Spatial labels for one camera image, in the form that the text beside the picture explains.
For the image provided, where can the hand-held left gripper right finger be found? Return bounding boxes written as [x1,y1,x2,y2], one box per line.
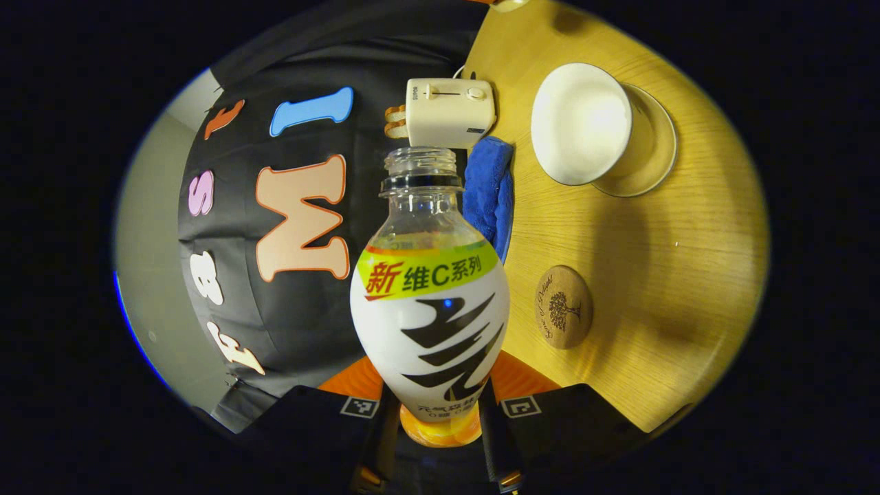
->
[479,349,650,495]

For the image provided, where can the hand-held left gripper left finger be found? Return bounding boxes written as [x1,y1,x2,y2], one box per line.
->
[234,356,401,495]

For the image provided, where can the round cork coaster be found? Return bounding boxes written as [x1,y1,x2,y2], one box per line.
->
[534,265,594,350]

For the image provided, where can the white label water bottle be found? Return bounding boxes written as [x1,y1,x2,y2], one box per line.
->
[349,146,511,448]

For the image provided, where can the cream teacup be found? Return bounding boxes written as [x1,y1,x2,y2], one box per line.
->
[531,63,633,186]

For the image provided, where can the black backdrop cloth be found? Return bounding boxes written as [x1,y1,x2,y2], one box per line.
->
[177,0,490,434]

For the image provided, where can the blue towel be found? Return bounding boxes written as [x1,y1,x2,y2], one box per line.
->
[462,135,515,265]

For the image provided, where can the cream saucer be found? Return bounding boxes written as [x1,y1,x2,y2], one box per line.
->
[591,82,679,198]

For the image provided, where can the white toaster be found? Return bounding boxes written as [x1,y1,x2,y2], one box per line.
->
[405,78,497,149]

